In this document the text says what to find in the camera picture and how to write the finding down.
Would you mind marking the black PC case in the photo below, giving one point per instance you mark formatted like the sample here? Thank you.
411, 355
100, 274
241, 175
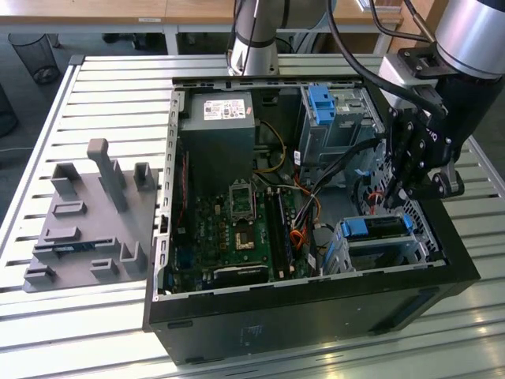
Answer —
276, 327

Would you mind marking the blue plastic drive latch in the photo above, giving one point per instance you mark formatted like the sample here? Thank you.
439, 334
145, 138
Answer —
321, 106

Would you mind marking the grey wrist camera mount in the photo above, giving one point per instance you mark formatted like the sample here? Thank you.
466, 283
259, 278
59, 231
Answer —
394, 75

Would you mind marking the grey power supply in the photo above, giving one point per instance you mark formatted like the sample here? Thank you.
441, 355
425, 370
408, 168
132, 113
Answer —
217, 150

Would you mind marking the black RAM slot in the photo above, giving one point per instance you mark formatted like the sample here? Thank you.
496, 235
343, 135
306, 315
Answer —
272, 233

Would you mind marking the green motherboard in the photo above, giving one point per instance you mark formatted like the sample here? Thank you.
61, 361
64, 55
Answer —
213, 229

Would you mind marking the black graphics card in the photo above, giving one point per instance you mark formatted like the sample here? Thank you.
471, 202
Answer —
240, 275

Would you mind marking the grey parts rack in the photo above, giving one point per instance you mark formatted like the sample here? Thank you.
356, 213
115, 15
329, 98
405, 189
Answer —
90, 221

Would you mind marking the CPU socket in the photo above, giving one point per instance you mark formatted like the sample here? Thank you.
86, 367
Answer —
244, 239

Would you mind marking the black mesh wastebasket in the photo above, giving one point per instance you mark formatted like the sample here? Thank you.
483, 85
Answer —
33, 55

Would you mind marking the metal disk bay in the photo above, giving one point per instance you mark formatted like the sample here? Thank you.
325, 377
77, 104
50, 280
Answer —
378, 252

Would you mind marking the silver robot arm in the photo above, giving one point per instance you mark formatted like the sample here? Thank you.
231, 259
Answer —
473, 35

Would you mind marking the wooden desk white frame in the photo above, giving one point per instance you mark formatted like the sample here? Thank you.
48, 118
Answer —
205, 10
79, 10

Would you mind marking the metal optical drive cage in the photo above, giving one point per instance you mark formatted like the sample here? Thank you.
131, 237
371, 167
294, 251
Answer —
343, 134

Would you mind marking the hard disk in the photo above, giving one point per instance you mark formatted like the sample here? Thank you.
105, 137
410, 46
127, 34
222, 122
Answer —
355, 229

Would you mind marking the wooden cabinet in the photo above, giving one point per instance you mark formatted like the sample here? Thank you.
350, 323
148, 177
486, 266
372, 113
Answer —
398, 41

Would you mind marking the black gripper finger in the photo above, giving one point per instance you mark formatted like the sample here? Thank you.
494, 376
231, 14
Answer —
408, 150
438, 183

